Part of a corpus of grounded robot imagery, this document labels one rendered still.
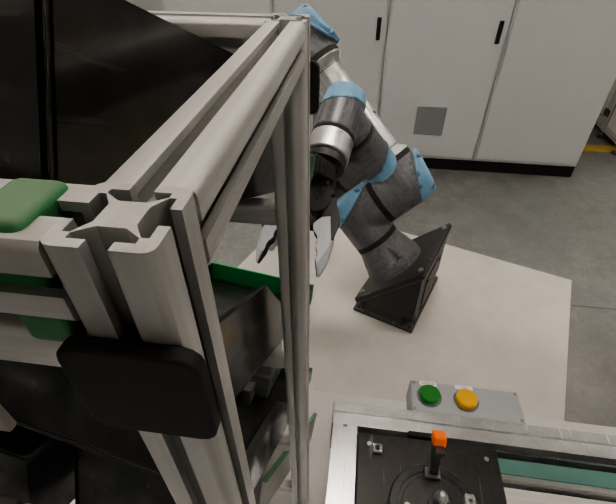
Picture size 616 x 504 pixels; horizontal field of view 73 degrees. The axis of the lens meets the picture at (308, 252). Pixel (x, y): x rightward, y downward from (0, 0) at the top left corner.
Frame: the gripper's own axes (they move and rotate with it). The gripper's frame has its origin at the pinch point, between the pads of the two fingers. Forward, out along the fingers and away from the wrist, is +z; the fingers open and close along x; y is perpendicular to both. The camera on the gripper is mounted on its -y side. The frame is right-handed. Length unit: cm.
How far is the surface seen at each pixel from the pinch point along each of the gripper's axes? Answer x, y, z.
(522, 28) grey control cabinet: -60, 147, -255
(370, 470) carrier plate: -17.7, 25.6, 23.6
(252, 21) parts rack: -6.8, -41.7, 4.8
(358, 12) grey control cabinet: 47, 134, -241
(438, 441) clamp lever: -26.6, 17.9, 16.6
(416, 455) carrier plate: -24.8, 27.6, 19.2
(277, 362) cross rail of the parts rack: -7.0, -17.0, 16.4
